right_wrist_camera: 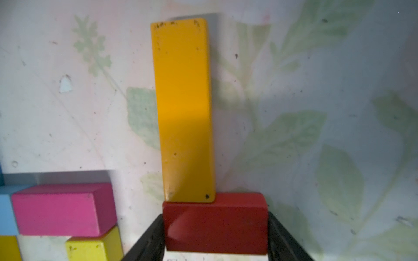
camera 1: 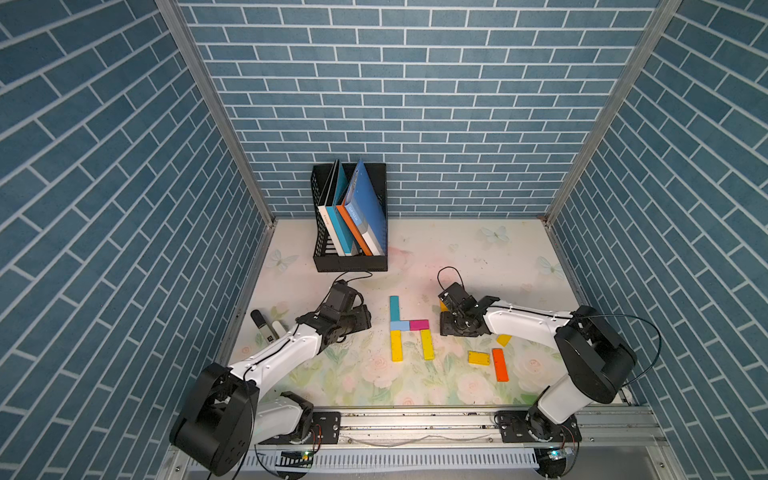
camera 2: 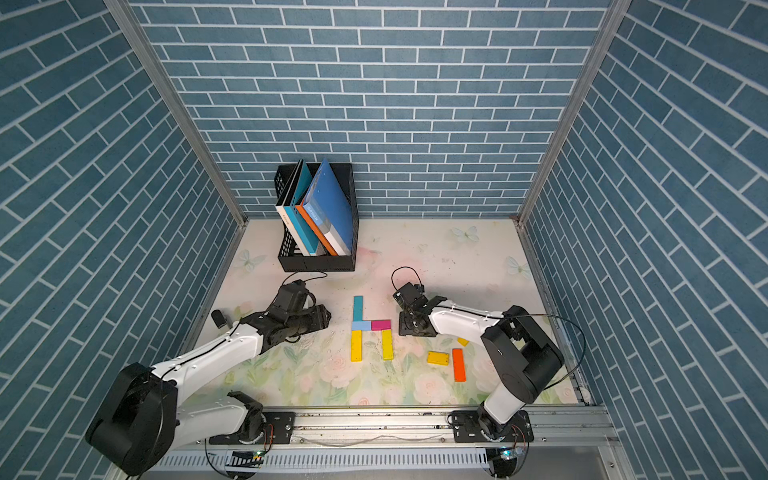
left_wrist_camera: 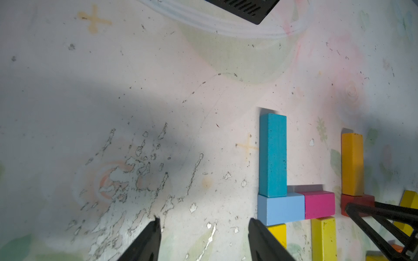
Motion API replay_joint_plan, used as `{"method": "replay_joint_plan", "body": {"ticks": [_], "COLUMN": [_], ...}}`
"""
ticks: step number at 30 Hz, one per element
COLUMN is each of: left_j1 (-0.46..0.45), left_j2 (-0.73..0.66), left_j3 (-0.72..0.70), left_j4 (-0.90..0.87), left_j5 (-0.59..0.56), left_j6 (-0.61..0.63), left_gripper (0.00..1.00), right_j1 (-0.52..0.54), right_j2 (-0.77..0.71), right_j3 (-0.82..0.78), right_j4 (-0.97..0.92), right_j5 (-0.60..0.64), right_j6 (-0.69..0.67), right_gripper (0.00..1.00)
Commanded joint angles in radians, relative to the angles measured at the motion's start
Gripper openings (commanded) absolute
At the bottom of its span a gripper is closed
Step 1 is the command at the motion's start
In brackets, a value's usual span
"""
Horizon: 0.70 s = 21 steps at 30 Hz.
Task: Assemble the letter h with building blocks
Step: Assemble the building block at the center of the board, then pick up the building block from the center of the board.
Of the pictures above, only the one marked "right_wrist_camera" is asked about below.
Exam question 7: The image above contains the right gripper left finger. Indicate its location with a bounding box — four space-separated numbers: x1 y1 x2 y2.
122 214 165 261

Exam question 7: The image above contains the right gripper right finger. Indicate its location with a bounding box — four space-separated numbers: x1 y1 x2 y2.
267 212 314 261

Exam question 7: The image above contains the red small block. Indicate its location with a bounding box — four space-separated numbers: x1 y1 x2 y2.
162 192 268 255

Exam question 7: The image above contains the magenta block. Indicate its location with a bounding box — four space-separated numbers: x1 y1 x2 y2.
12 183 117 237

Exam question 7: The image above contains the yellow long block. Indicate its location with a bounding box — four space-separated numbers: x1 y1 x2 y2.
0 236 22 261

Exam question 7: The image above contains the light blue block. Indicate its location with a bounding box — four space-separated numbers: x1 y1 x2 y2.
0 184 33 236

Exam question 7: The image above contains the orange block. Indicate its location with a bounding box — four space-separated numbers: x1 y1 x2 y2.
151 17 216 203

